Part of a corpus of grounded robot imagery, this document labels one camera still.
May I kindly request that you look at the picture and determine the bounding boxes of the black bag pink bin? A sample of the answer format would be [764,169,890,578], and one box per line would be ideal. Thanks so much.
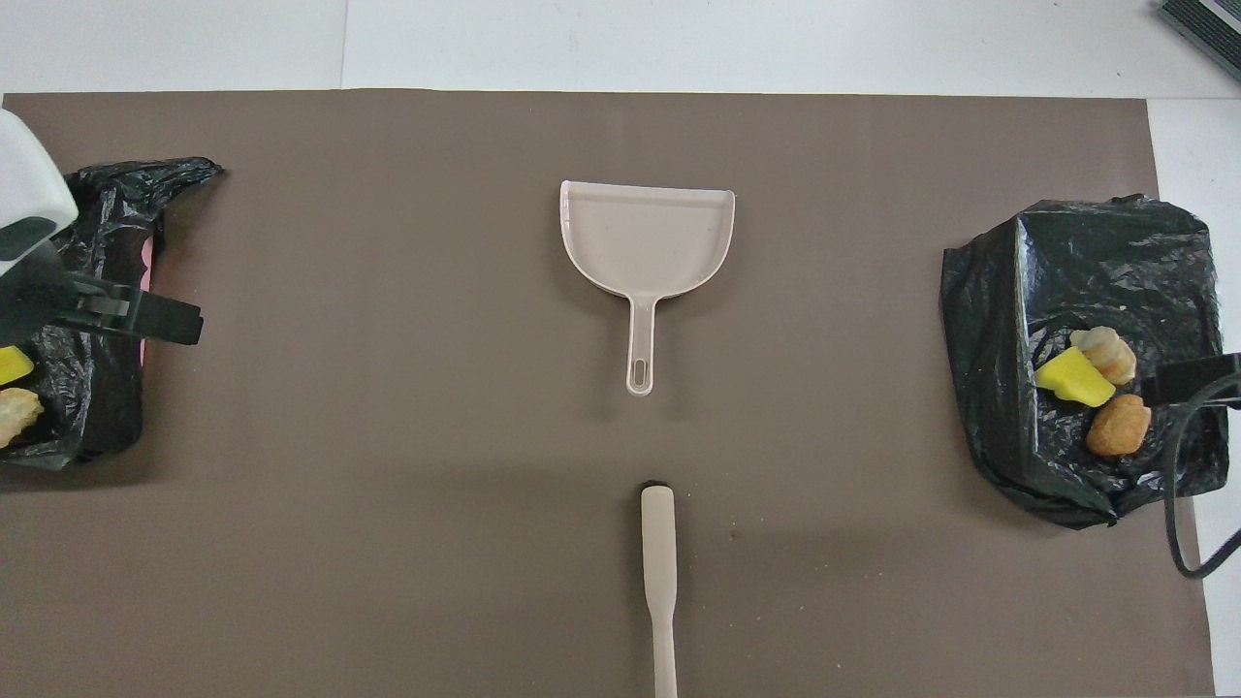
[0,157,226,473]

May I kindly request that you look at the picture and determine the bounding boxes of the brown table mat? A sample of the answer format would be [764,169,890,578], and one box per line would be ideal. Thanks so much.
[0,89,1218,698]

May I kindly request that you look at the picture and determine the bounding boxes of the beige plastic dustpan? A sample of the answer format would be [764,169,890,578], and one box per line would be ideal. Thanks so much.
[559,179,737,397]

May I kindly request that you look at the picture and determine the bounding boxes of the black bag lined bin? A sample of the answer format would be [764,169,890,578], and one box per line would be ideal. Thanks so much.
[939,194,1230,529]

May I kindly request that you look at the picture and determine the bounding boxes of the toy croissant half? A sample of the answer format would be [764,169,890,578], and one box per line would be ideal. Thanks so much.
[1069,327,1137,387]

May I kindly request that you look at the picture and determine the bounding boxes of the striped toy croissant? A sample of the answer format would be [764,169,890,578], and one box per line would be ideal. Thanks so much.
[0,388,46,450]

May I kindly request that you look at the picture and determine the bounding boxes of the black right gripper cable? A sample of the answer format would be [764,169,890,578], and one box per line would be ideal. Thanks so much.
[1161,376,1241,581]

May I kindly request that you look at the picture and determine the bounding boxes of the brown toy bread roll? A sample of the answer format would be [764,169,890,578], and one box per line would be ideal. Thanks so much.
[1086,394,1153,458]

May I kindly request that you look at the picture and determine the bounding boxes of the beige hand brush black bristles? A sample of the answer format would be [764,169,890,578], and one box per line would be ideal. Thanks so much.
[640,480,678,698]

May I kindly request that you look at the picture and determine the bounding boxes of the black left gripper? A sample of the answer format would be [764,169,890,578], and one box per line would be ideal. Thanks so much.
[0,240,205,348]

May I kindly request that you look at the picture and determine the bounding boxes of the dark ribbed object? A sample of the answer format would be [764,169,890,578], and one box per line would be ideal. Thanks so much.
[1157,0,1241,83]

